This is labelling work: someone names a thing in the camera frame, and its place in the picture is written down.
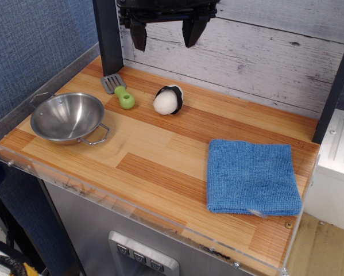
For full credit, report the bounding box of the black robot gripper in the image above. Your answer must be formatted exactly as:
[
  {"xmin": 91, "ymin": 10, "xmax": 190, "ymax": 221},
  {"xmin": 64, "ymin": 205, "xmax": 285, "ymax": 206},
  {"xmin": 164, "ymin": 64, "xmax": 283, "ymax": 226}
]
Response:
[{"xmin": 116, "ymin": 0, "xmax": 218, "ymax": 52}]

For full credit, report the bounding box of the white sushi with black band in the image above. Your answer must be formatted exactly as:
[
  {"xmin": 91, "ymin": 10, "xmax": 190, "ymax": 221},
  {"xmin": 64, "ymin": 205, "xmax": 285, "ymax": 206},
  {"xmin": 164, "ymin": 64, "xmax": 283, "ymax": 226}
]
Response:
[{"xmin": 153, "ymin": 85, "xmax": 183, "ymax": 115}]

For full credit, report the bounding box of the blue folded cloth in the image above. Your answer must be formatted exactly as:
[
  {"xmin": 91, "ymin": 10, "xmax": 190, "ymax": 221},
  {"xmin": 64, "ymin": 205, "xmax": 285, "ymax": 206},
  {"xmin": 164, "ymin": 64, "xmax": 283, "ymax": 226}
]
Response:
[{"xmin": 207, "ymin": 139, "xmax": 302, "ymax": 216}]

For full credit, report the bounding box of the clear acrylic front guard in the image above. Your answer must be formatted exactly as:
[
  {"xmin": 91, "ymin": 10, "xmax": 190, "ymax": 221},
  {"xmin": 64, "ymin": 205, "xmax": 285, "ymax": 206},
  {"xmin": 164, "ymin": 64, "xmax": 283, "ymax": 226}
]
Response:
[{"xmin": 0, "ymin": 139, "xmax": 322, "ymax": 276}]

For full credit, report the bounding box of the stainless steel toy cabinet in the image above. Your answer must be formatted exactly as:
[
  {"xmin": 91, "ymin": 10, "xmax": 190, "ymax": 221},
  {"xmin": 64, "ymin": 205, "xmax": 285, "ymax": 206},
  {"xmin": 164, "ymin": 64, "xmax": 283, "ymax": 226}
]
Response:
[{"xmin": 44, "ymin": 182, "xmax": 247, "ymax": 275}]

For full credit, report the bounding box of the silver dispenser button panel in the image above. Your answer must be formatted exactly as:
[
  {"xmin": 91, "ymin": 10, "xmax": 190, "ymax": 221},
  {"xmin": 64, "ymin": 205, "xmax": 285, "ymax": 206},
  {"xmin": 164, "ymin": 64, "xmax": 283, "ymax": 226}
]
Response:
[{"xmin": 108, "ymin": 231, "xmax": 180, "ymax": 275}]

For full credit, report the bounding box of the white ribbed side appliance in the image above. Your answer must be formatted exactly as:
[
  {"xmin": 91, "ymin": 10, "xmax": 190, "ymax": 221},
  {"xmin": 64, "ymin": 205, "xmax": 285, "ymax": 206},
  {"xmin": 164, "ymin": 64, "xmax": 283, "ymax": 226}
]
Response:
[{"xmin": 304, "ymin": 109, "xmax": 344, "ymax": 229}]

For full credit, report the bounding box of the yellow object at corner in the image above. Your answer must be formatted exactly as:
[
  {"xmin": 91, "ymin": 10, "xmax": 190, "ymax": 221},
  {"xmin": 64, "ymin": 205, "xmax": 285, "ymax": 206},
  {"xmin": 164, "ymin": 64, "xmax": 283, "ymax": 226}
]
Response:
[{"xmin": 24, "ymin": 263, "xmax": 40, "ymax": 276}]

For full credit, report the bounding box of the dark left vertical post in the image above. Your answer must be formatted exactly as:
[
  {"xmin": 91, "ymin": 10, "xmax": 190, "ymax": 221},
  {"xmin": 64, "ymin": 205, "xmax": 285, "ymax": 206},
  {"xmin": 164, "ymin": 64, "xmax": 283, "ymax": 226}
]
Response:
[{"xmin": 92, "ymin": 0, "xmax": 123, "ymax": 76}]

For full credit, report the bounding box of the dark vertical post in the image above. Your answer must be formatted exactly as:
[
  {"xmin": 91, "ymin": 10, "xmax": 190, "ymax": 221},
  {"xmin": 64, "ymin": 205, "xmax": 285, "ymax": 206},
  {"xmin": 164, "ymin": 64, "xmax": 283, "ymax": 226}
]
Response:
[
  {"xmin": 92, "ymin": 0, "xmax": 123, "ymax": 76},
  {"xmin": 312, "ymin": 54, "xmax": 344, "ymax": 144}
]

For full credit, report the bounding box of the green handled grey spatula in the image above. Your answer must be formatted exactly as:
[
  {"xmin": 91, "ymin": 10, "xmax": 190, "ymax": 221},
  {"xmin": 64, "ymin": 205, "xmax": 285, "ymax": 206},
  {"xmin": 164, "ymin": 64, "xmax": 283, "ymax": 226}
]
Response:
[{"xmin": 101, "ymin": 74, "xmax": 136, "ymax": 110}]

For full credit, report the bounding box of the stainless steel bowl with handles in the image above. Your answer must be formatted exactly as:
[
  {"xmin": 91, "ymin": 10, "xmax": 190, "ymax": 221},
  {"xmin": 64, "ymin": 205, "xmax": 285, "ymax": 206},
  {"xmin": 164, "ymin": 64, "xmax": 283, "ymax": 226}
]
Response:
[{"xmin": 30, "ymin": 92, "xmax": 110, "ymax": 145}]

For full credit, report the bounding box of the dark right vertical post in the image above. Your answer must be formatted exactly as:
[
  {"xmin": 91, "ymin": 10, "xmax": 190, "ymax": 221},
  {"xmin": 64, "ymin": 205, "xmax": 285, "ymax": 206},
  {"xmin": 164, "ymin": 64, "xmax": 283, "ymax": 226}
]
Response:
[{"xmin": 312, "ymin": 54, "xmax": 344, "ymax": 144}]

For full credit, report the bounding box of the black braided cable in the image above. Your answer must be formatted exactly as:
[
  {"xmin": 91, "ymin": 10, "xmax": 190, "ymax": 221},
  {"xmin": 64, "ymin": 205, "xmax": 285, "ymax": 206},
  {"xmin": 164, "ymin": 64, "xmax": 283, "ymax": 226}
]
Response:
[{"xmin": 0, "ymin": 252, "xmax": 28, "ymax": 276}]

